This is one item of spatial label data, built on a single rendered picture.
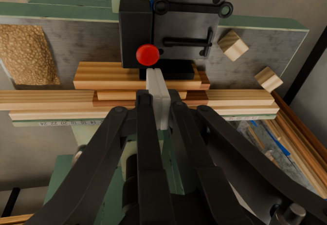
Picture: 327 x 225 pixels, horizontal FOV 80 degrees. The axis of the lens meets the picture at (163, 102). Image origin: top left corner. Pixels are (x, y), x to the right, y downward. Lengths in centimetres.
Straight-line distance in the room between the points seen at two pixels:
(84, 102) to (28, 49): 13
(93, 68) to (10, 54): 13
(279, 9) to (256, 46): 115
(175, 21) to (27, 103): 33
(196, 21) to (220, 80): 23
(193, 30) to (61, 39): 24
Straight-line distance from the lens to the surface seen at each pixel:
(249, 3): 149
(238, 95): 50
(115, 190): 42
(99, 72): 39
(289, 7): 165
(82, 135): 76
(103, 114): 44
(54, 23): 40
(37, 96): 48
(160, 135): 32
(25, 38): 41
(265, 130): 126
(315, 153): 179
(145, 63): 26
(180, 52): 29
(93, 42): 40
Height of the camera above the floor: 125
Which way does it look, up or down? 45 degrees down
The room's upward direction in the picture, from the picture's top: 170 degrees clockwise
